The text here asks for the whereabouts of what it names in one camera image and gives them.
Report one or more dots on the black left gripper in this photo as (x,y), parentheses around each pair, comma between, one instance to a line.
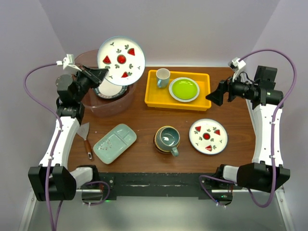
(95,75)

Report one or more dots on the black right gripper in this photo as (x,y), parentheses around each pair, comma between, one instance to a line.
(217,96)

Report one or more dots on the teal rim lettered plate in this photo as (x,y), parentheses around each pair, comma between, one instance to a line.
(107,90)

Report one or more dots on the strawberry pattern white plate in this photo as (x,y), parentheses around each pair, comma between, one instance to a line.
(123,58)

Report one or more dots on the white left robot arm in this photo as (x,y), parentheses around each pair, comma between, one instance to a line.
(51,178)

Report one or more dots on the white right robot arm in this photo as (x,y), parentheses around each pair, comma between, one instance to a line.
(266,171)

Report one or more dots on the transparent pink plastic bin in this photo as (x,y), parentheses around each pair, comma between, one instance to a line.
(104,107)

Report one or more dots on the lime green small plate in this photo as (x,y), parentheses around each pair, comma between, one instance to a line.
(184,89)

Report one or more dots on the white scalloped plate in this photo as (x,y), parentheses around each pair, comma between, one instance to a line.
(181,100)

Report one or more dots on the light blue ceramic mug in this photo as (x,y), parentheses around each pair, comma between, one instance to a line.
(162,77)

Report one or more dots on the yellow plastic tray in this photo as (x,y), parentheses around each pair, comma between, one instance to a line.
(161,98)

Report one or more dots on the teal glazed mug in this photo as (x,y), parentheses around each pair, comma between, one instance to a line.
(170,136)

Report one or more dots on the mint green divided dish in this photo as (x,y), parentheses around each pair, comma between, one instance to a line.
(114,143)

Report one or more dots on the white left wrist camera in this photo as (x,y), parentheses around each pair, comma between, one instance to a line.
(68,64)

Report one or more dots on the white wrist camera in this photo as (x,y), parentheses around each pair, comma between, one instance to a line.
(237,65)
(68,64)

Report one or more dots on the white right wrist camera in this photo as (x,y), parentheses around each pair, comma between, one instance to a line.
(237,65)

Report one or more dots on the wooden handled metal scraper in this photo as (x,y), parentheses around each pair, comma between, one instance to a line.
(83,132)

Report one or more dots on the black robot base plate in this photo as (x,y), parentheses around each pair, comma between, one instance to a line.
(157,185)

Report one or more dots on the aluminium frame rail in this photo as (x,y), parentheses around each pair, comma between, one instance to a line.
(282,206)

